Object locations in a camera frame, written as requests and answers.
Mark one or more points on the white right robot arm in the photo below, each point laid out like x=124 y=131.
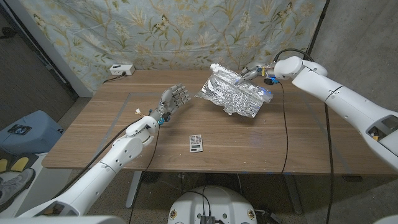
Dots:
x=342 y=99

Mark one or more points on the white robot torso base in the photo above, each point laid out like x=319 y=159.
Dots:
x=217 y=202

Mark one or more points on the aluminum foil sheet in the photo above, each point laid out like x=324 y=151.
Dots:
x=233 y=95

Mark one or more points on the yellow foot pedal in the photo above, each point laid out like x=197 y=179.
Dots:
x=19 y=164
x=2 y=165

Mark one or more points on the white table leg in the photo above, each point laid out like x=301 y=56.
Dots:
x=133 y=189

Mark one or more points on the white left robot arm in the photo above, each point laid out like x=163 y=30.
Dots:
x=105 y=172

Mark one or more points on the black backdrop stand pole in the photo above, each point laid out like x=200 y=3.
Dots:
x=317 y=28

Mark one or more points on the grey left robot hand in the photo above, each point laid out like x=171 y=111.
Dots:
x=172 y=99

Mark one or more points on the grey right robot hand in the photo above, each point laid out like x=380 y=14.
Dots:
x=259 y=71

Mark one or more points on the grey sneaker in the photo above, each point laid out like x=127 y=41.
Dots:
x=15 y=185

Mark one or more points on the white power outlet box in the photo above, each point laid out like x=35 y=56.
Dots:
x=122 y=69

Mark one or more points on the black card with print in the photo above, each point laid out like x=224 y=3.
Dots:
x=19 y=129

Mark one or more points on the floral printed backdrop cloth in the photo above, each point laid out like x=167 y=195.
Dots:
x=174 y=34

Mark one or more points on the small white calculator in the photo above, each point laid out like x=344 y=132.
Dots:
x=196 y=143

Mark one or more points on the grey table leg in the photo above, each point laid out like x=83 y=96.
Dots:
x=293 y=196

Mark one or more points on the grey-white slanted frame post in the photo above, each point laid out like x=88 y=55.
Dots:
x=49 y=49

